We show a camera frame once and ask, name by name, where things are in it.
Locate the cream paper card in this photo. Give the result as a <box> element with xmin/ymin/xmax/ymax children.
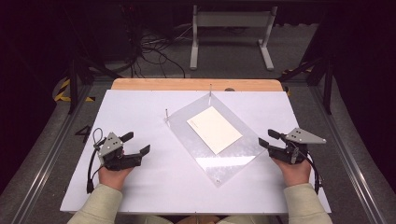
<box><xmin>186</xmin><ymin>105</ymin><xmax>244</xmax><ymax>156</ymax></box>

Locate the person's right hand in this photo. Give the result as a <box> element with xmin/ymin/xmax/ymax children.
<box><xmin>272</xmin><ymin>157</ymin><xmax>313</xmax><ymax>188</ymax></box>

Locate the tangle of black floor cables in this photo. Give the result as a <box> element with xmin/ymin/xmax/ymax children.
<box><xmin>120</xmin><ymin>6</ymin><xmax>187</xmax><ymax>79</ymax></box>

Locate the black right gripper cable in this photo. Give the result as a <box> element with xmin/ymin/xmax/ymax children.
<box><xmin>304</xmin><ymin>150</ymin><xmax>324</xmax><ymax>196</ymax></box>

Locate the white tabletop board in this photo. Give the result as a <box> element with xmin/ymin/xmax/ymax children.
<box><xmin>59</xmin><ymin>89</ymin><xmax>332</xmax><ymax>216</ymax></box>

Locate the person's lap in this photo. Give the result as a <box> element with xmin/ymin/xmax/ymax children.
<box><xmin>136</xmin><ymin>214</ymin><xmax>281</xmax><ymax>224</ymax></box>

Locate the aluminium floor rail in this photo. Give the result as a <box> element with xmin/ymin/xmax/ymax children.
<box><xmin>307</xmin><ymin>85</ymin><xmax>390</xmax><ymax>224</ymax></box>
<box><xmin>8</xmin><ymin>83</ymin><xmax>94</xmax><ymax>224</ymax></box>

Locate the black metal frame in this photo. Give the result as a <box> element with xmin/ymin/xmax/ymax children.
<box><xmin>62</xmin><ymin>6</ymin><xmax>124</xmax><ymax>116</ymax></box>
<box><xmin>278</xmin><ymin>8</ymin><xmax>335</xmax><ymax>116</ymax></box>

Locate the yellow black floor tape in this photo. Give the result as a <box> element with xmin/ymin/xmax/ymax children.
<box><xmin>53</xmin><ymin>77</ymin><xmax>96</xmax><ymax>103</ymax></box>

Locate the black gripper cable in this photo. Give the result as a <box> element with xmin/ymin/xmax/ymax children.
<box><xmin>304</xmin><ymin>150</ymin><xmax>324</xmax><ymax>196</ymax></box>
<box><xmin>86</xmin><ymin>127</ymin><xmax>106</xmax><ymax>195</ymax></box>

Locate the clear plastic sleeve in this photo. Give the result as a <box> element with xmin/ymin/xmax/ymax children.
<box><xmin>165</xmin><ymin>92</ymin><xmax>267</xmax><ymax>188</ymax></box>

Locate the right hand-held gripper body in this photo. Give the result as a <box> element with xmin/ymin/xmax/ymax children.
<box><xmin>268</xmin><ymin>127</ymin><xmax>328</xmax><ymax>165</ymax></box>

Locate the white metal stand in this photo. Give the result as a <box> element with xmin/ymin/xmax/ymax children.
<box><xmin>189</xmin><ymin>4</ymin><xmax>278</xmax><ymax>72</ymax></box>

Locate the person's left hand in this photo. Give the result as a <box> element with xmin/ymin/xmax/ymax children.
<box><xmin>98</xmin><ymin>166</ymin><xmax>135</xmax><ymax>191</ymax></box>

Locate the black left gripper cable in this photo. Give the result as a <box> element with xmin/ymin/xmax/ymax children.
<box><xmin>86</xmin><ymin>127</ymin><xmax>106</xmax><ymax>195</ymax></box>

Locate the wooden table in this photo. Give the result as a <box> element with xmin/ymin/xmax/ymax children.
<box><xmin>110</xmin><ymin>77</ymin><xmax>284</xmax><ymax>92</ymax></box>

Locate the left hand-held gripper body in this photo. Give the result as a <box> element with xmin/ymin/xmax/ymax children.
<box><xmin>97</xmin><ymin>132</ymin><xmax>144</xmax><ymax>172</ymax></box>

